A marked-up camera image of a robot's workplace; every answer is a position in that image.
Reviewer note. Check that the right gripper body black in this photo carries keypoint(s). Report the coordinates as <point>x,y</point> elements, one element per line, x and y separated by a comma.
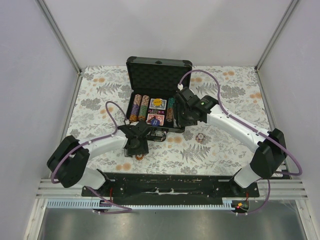
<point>183,118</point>

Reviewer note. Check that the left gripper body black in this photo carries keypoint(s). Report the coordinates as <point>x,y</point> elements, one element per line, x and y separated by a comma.
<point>140,148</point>

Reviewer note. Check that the orange red chip stack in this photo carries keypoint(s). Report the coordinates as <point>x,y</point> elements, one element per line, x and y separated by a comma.
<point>139,157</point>

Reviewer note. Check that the blue round blind button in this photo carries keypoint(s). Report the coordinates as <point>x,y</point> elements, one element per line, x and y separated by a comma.
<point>155,122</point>

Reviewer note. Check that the tan blue chip stack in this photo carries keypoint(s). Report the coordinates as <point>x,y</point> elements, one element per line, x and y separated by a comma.
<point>200,138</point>

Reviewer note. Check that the yellow round blind button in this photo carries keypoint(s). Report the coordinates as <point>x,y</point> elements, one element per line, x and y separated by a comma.
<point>157,102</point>

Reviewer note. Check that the red triangular all-in token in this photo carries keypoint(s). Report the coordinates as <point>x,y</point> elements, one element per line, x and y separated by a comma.
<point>153,117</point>

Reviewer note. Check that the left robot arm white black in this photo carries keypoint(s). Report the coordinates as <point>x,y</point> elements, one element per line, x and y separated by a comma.
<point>68,163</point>

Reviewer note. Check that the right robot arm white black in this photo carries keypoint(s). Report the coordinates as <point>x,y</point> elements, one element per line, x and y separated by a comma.
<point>267,146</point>

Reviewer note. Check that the black poker set case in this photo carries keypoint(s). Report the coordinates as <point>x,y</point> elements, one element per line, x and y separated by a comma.
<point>156,78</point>

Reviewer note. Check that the chip column in case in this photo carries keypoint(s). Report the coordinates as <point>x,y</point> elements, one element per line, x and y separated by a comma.
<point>170,111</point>
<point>135,108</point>
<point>143,108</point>

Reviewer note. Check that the blue playing card deck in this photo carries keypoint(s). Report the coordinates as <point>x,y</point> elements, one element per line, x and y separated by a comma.
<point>162,107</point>

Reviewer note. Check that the red playing card deck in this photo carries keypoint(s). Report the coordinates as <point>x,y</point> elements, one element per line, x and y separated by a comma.
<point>160,117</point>

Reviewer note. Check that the red dice row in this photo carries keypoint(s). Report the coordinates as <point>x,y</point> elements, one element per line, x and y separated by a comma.
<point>156,111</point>

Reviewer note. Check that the white slotted cable duct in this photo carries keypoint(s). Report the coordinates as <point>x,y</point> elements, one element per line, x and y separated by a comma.
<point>96,204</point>

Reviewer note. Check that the aluminium frame rails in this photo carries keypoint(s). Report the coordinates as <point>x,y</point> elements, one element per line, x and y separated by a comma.
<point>280,187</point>

